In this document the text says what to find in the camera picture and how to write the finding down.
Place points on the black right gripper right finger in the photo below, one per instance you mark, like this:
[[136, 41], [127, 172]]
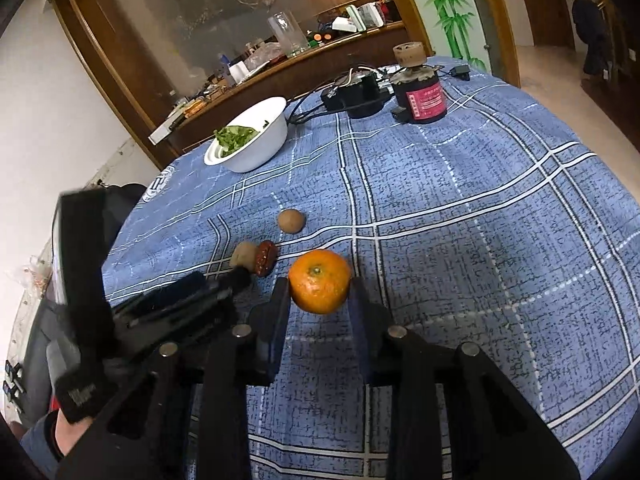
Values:
[[390, 355]]

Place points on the orange tangerine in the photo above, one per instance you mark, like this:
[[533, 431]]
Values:
[[319, 281]]

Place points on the black power adapter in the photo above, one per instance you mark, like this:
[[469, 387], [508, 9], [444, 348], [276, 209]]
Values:
[[359, 93]]

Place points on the blue plaid tablecloth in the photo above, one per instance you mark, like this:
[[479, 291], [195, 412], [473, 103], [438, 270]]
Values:
[[494, 225]]

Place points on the operator hand in glove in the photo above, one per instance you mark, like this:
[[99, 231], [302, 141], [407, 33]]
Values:
[[67, 434]]

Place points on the dark jar pink label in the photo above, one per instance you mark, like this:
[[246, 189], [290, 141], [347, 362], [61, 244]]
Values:
[[416, 86]]

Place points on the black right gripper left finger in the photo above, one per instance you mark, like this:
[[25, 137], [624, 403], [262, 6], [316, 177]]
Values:
[[247, 354]]

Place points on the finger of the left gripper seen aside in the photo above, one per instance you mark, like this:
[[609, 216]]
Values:
[[165, 302]]

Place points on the beige candy aside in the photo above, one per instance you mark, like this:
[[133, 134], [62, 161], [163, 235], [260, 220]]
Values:
[[244, 254]]

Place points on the wooden sideboard cabinet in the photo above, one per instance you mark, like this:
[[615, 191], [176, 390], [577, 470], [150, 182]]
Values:
[[163, 66]]

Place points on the clear glass pitcher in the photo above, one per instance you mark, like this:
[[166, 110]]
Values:
[[291, 38]]

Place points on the small brown longan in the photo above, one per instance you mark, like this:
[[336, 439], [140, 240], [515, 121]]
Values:
[[291, 221]]

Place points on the white bowl with greens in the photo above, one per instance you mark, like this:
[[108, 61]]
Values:
[[250, 139]]

